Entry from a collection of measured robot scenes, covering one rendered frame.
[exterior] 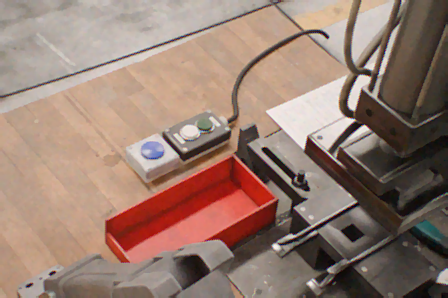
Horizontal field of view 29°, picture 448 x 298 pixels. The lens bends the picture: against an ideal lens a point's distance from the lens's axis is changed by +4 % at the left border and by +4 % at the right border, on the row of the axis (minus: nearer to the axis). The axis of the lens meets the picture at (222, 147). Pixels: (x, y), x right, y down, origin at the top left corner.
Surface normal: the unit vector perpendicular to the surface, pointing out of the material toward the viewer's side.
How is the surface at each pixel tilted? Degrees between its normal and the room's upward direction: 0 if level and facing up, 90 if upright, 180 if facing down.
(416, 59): 90
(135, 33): 0
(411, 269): 0
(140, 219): 90
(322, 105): 1
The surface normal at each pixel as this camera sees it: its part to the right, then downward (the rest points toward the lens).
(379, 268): 0.08, -0.69
